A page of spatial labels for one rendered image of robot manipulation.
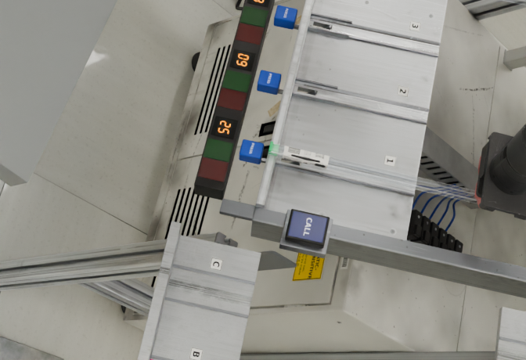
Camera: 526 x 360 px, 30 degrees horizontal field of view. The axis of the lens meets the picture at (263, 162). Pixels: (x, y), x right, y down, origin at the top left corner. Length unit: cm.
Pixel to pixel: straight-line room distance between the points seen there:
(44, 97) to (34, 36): 8
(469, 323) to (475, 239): 16
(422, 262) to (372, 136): 19
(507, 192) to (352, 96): 27
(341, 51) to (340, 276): 38
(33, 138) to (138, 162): 89
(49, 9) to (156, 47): 93
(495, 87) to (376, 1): 62
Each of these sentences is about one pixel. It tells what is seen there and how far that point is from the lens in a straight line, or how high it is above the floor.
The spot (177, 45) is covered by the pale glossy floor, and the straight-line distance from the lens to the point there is 223.
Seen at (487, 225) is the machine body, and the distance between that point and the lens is 193.
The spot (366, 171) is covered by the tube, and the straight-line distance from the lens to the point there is 130.
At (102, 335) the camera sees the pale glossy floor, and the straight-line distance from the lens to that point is 201.
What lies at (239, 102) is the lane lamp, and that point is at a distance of 137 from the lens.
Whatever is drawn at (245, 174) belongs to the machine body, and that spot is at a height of 31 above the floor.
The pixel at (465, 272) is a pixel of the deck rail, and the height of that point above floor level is 91.
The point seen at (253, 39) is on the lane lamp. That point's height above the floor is 66.
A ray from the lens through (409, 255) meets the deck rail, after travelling 128.
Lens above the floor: 161
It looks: 43 degrees down
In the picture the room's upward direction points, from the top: 79 degrees clockwise
